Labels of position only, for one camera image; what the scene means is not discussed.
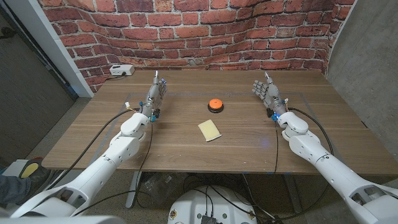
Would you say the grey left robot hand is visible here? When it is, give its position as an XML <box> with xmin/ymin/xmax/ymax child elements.
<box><xmin>139</xmin><ymin>70</ymin><xmax>168</xmax><ymax>123</ymax></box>

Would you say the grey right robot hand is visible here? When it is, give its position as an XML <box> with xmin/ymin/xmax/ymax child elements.
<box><xmin>252</xmin><ymin>71</ymin><xmax>289</xmax><ymax>118</ymax></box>

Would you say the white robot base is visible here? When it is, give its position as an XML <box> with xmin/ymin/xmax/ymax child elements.
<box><xmin>167</xmin><ymin>185</ymin><xmax>258</xmax><ymax>224</ymax></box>

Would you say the orange button with black base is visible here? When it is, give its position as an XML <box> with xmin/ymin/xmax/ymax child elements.
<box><xmin>207</xmin><ymin>98</ymin><xmax>225</xmax><ymax>114</ymax></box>

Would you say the yellow sponge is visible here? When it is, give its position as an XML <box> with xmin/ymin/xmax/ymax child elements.
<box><xmin>197</xmin><ymin>119</ymin><xmax>223</xmax><ymax>142</ymax></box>

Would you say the white power strip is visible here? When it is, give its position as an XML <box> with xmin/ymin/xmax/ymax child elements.
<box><xmin>109</xmin><ymin>64</ymin><xmax>136</xmax><ymax>77</ymax></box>

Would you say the red brick printed backdrop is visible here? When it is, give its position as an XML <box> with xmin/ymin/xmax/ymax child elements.
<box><xmin>37</xmin><ymin>0</ymin><xmax>357</xmax><ymax>94</ymax></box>

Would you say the clear plastic bag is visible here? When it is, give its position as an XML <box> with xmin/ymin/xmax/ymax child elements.
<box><xmin>142</xmin><ymin>172</ymin><xmax>185</xmax><ymax>202</ymax></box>

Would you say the grey metal table leg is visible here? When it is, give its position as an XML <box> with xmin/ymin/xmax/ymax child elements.
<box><xmin>125</xmin><ymin>170</ymin><xmax>143</xmax><ymax>209</ymax></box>
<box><xmin>282</xmin><ymin>174</ymin><xmax>303</xmax><ymax>214</ymax></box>

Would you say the dark shoe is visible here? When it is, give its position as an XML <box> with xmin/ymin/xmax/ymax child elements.
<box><xmin>28</xmin><ymin>166</ymin><xmax>52</xmax><ymax>195</ymax></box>

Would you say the black and yellow foot pedal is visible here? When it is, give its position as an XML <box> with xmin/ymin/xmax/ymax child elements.
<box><xmin>18</xmin><ymin>157</ymin><xmax>44</xmax><ymax>180</ymax></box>

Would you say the white floor board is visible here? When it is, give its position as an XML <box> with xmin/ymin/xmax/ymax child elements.
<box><xmin>0</xmin><ymin>159</ymin><xmax>68</xmax><ymax>189</ymax></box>

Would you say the blue jeans leg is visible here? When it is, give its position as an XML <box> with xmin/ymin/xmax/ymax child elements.
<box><xmin>0</xmin><ymin>174</ymin><xmax>32</xmax><ymax>205</ymax></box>

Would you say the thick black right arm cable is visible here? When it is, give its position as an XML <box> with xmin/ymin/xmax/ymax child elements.
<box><xmin>286</xmin><ymin>106</ymin><xmax>335</xmax><ymax>156</ymax></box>

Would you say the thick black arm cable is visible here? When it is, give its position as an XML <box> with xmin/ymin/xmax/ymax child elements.
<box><xmin>286</xmin><ymin>106</ymin><xmax>335</xmax><ymax>156</ymax></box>
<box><xmin>46</xmin><ymin>108</ymin><xmax>141</xmax><ymax>190</ymax></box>

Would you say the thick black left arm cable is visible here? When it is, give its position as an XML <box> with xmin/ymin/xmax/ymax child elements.
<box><xmin>46</xmin><ymin>108</ymin><xmax>141</xmax><ymax>190</ymax></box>

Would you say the black door handle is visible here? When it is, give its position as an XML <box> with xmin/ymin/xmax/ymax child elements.
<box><xmin>0</xmin><ymin>27</ymin><xmax>18</xmax><ymax>40</ymax></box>

